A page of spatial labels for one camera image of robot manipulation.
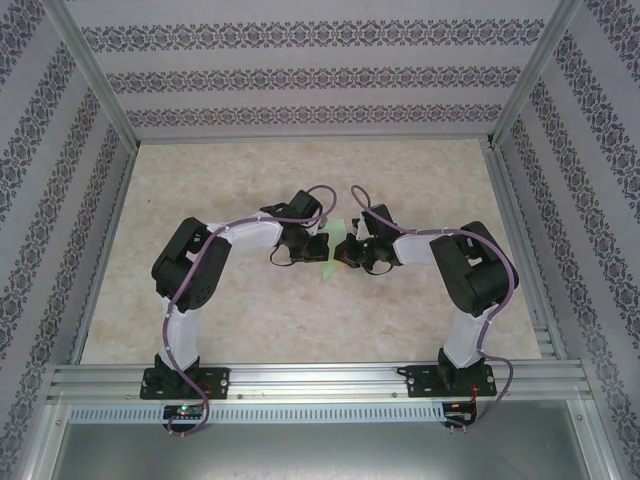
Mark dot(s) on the light green paper sheet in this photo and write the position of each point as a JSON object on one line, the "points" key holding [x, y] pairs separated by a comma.
{"points": [[330, 272]]}

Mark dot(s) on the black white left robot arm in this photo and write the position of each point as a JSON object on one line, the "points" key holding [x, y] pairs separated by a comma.
{"points": [[185, 270]]}

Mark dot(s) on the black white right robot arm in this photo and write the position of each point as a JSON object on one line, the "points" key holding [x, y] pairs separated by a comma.
{"points": [[475, 280]]}

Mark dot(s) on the grey sheet metal panel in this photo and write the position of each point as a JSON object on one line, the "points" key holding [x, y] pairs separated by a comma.
{"points": [[320, 455]]}

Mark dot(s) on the small circuit board orange part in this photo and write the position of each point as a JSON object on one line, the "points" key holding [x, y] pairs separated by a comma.
{"points": [[457, 407]]}

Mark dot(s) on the small circuit board green light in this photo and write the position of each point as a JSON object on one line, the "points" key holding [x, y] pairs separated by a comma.
{"points": [[182, 411]]}

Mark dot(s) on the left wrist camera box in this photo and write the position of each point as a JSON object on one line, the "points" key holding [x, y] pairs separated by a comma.
{"points": [[315, 229]]}

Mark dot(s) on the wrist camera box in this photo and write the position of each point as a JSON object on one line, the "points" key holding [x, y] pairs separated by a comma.
{"points": [[315, 229], [360, 229]]}

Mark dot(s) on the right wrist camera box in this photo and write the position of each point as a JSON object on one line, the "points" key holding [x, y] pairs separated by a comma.
{"points": [[360, 229]]}

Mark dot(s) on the long aluminium mounting rail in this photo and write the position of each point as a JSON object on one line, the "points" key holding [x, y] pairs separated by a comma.
{"points": [[320, 380]]}

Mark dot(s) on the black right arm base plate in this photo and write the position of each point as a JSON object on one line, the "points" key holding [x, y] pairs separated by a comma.
{"points": [[420, 385]]}

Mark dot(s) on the aluminium table edge rail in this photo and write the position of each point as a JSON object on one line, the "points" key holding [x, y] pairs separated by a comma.
{"points": [[106, 250], [522, 250]]}

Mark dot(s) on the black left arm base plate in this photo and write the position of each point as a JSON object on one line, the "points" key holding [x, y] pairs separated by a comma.
{"points": [[220, 382]]}

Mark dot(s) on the aluminium frame post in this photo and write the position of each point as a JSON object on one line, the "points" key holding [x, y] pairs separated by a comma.
{"points": [[531, 75], [96, 75]]}

